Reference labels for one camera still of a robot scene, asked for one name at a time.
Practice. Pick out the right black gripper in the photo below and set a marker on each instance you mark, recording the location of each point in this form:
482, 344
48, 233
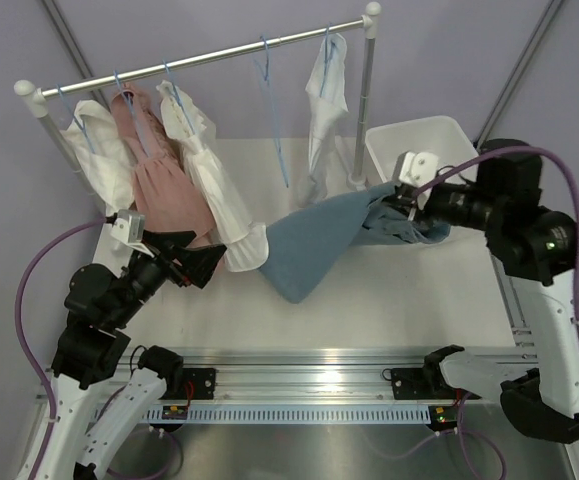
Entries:
399, 201

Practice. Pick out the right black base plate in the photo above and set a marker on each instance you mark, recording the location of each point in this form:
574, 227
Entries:
411, 384

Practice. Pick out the blue wire hanger right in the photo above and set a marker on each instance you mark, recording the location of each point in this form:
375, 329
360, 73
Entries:
328, 49

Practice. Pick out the pink dress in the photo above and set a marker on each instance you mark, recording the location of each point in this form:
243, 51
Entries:
163, 192

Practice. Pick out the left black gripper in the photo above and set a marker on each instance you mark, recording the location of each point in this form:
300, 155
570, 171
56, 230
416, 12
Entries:
197, 263

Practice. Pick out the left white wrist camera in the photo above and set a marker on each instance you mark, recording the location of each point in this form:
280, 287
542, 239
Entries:
127, 228

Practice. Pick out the blue wire hanger of skirt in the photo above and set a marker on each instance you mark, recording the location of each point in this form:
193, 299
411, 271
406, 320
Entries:
266, 89

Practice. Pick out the white skirt on right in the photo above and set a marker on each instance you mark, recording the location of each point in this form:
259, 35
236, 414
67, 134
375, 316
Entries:
325, 114

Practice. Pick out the white plastic basket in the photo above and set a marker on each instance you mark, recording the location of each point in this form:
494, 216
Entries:
441, 135

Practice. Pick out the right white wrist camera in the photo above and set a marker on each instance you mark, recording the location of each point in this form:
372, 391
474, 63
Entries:
412, 171

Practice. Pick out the blue denim skirt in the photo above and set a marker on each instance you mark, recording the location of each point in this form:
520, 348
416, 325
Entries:
305, 245

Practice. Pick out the blue wire hanger of pink dress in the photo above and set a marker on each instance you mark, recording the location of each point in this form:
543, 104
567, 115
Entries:
124, 112

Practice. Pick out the white slotted cable duct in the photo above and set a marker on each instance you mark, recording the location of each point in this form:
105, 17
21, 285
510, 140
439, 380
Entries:
289, 415

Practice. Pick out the white garment far left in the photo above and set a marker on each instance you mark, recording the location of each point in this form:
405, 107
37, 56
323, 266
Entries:
109, 170

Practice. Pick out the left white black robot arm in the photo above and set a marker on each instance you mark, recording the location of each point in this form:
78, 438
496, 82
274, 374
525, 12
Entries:
73, 441

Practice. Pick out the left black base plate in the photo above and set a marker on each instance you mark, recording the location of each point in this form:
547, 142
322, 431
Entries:
191, 383

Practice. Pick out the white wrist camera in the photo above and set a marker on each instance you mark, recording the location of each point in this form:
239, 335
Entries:
127, 228
412, 171

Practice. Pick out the aluminium mounting rail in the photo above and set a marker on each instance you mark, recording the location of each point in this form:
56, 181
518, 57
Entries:
303, 376

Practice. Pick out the white ruffled dress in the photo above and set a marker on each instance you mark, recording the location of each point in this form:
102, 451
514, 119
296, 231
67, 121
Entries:
235, 227

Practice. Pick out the blue wire hanger far left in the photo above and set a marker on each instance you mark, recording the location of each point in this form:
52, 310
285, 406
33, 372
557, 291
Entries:
75, 119

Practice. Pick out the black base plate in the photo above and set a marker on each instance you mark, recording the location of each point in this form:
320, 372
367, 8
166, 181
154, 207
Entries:
411, 384
191, 383

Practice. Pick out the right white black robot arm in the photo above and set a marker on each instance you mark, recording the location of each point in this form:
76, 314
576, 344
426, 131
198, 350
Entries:
538, 249

